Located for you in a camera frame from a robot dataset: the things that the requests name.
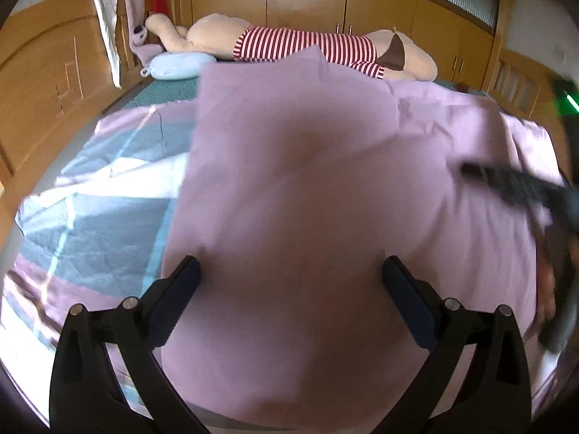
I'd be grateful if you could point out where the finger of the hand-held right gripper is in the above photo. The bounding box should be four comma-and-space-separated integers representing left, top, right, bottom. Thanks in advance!
459, 160, 571, 211

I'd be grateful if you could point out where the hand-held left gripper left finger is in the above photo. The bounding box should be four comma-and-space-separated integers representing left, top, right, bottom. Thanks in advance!
49, 255, 211, 434

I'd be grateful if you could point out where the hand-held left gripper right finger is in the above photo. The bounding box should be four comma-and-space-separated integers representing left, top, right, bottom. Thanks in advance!
381, 255, 531, 434

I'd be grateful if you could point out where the pink garment with black trim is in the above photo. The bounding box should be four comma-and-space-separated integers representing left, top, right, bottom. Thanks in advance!
160, 47, 567, 422

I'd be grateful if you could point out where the person's right hand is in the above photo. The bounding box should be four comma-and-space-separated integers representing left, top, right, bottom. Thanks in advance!
535, 251, 561, 332

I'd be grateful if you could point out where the wooden footboard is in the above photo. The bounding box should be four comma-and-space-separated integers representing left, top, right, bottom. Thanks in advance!
481, 49, 564, 120

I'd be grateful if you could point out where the patchwork pink and grey quilt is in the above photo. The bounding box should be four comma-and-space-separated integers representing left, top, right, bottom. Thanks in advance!
0, 99, 202, 419

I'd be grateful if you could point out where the green bed sheet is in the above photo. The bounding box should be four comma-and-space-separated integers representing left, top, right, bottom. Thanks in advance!
102, 75, 496, 116

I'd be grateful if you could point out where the light blue pillow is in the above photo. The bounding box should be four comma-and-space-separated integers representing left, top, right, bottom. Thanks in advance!
139, 51, 218, 81

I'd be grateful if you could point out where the wooden headboard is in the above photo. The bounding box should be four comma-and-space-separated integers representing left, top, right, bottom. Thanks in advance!
0, 0, 148, 220

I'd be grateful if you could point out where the large striped plush bear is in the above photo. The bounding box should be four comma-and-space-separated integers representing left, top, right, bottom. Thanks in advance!
145, 13, 439, 83

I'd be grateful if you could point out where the wooden wardrobe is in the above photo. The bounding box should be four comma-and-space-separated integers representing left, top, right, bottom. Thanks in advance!
178, 0, 504, 92

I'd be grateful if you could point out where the white hanging cloth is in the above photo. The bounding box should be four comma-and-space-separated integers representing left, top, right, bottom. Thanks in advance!
87, 0, 124, 90

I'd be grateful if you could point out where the pink hanging cloth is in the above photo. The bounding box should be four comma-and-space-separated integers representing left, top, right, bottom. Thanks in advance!
119, 0, 164, 68

